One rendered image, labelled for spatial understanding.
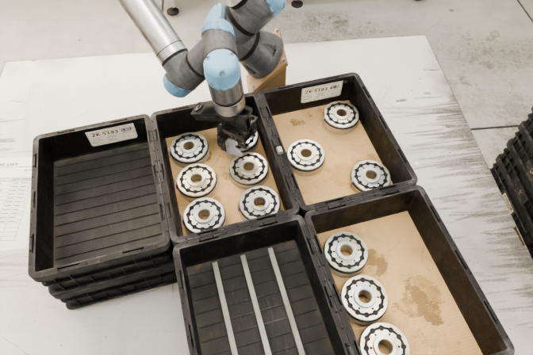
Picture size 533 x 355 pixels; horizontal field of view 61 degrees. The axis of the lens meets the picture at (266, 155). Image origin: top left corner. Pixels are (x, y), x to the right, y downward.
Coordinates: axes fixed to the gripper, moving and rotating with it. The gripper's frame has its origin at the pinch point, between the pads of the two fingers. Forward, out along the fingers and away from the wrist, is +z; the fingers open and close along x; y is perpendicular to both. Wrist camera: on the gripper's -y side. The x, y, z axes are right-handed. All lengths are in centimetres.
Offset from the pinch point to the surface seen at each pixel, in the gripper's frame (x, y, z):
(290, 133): 12.7, 11.3, 3.9
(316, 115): 22.5, 14.7, 5.1
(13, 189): -38, -55, 10
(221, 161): -5.1, -0.8, 1.6
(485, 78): 154, 63, 106
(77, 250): -44.0, -17.0, -3.2
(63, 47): 56, -170, 93
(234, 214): -17.4, 10.9, 0.0
